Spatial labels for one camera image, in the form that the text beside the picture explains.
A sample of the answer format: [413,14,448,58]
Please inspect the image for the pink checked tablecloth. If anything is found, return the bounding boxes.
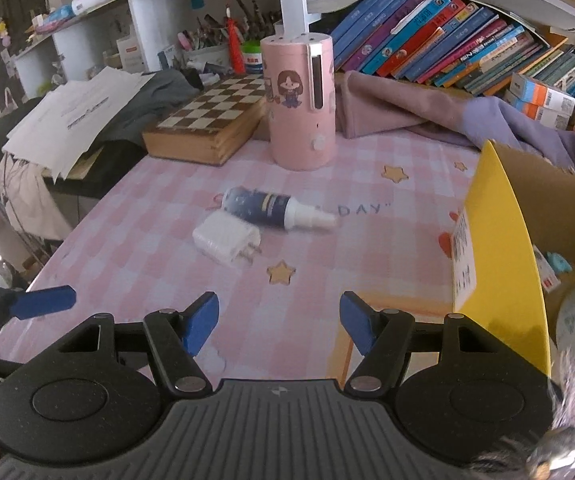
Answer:
[0,135,493,391]

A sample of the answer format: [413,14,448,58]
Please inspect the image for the pink cartoon cylinder container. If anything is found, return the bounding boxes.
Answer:
[260,32,337,171]

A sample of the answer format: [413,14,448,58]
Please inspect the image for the small blue teardrop toy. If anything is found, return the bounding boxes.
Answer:
[545,252,573,273]

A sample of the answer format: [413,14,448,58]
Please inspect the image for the dark blue spray bottle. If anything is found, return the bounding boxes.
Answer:
[222,186,338,233]

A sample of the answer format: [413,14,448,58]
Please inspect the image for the white pen holder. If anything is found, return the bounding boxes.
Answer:
[182,45,231,73]

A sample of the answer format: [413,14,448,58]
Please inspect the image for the white charger plug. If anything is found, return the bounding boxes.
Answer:
[192,210,262,267]

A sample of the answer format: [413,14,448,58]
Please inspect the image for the yellow cardboard box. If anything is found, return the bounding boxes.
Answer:
[450,140,575,378]

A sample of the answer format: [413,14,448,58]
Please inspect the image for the grey fluffy fur trim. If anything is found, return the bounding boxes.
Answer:
[467,345,575,480]

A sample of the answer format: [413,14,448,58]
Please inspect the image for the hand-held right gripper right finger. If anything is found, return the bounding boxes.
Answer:
[339,290,538,395]

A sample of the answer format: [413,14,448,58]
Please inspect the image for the grey cloth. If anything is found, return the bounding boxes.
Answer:
[102,69,203,146]

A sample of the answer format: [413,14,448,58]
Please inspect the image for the orange blue white carton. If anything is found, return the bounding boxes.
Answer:
[503,91,573,130]
[510,72,575,116]

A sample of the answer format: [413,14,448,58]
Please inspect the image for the yellow tape roll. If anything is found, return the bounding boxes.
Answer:
[542,275,575,361]

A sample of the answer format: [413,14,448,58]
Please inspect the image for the green lidded jar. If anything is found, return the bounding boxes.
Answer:
[240,40,264,77]

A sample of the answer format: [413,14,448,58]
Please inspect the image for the white hanging garment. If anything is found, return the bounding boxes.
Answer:
[0,152,73,241]

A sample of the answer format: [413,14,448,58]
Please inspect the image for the row of colourful books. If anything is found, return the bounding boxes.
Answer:
[330,0,575,116]

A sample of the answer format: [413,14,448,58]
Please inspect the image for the black cloth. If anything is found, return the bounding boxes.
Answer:
[0,110,148,201]

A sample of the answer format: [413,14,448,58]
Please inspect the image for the wooden chessboard box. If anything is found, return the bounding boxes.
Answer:
[142,74,268,167]

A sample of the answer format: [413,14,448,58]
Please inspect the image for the bunch of pens and brushes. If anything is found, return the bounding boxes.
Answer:
[175,0,281,53]

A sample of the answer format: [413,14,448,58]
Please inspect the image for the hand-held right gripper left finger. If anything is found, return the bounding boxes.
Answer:
[20,291,220,395]

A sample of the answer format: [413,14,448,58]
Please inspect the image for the red bottle with pointed cap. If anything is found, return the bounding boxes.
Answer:
[225,7,246,75]

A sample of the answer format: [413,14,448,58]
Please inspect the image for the lavender cloth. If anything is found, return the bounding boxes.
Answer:
[412,95,575,178]

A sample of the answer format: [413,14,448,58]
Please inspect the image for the stack of white papers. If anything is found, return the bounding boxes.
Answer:
[2,67,156,183]

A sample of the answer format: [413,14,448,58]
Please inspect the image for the white bookshelf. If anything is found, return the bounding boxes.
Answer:
[12,0,575,111]

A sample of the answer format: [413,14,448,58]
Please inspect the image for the white box with red label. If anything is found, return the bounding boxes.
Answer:
[120,35,144,73]

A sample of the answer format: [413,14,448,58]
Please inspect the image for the blue wipes pack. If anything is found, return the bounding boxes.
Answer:
[35,5,76,33]

